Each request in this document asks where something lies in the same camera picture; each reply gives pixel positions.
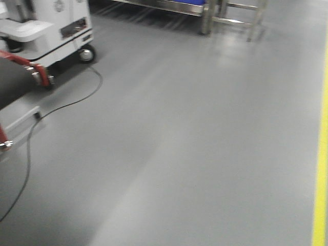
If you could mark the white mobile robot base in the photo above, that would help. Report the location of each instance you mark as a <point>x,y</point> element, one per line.
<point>46,32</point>

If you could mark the steel shelf rack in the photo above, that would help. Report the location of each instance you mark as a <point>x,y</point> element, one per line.
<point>204,9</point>

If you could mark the yellow floor line tape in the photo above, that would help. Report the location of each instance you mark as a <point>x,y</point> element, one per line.
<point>320,199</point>

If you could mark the red conveyor end frame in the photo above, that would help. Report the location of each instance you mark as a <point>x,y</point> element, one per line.
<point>19,76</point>

